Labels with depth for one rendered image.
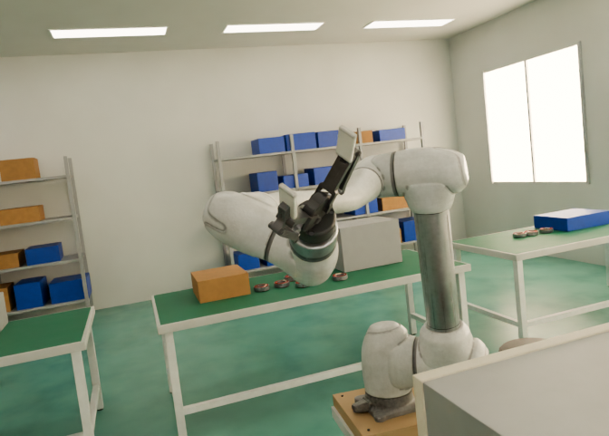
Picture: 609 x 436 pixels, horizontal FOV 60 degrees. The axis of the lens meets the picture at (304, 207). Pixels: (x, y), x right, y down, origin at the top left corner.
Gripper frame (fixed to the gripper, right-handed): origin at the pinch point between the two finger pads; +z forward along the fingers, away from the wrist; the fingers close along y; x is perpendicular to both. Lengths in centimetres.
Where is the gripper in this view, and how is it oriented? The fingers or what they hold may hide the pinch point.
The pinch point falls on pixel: (318, 163)
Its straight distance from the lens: 77.0
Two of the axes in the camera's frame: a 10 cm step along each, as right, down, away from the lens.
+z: 0.2, -4.9, -8.7
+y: 6.5, -6.6, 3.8
